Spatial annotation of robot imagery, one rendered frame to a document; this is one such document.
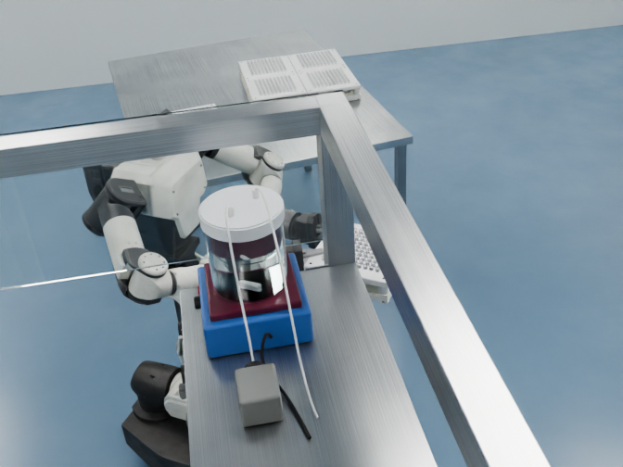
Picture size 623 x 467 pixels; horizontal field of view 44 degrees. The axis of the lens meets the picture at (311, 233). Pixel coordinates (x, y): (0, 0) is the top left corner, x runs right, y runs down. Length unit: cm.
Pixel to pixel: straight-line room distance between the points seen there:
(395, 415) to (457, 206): 316
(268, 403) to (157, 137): 53
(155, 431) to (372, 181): 196
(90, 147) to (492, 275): 274
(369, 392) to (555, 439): 186
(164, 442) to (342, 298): 152
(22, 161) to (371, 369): 73
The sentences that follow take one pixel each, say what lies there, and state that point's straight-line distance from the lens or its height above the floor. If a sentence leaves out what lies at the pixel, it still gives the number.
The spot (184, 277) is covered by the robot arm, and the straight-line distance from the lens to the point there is 203.
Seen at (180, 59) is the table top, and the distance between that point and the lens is 420.
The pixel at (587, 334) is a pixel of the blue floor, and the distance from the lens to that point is 362.
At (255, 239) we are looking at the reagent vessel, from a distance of 132.
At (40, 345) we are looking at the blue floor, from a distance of 380.
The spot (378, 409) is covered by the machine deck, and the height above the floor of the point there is 135.
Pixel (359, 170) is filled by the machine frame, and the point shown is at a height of 172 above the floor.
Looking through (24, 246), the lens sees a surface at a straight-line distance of 165.
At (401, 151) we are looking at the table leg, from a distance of 322.
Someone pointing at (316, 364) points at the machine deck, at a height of 135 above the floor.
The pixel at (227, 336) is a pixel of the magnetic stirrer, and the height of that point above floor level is 140.
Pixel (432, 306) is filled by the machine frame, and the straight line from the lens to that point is 94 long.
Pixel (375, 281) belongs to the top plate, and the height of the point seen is 107.
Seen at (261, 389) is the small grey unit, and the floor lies 141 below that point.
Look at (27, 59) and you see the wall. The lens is 655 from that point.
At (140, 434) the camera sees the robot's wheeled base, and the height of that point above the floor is 17.
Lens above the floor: 231
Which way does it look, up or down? 34 degrees down
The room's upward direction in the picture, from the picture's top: 4 degrees counter-clockwise
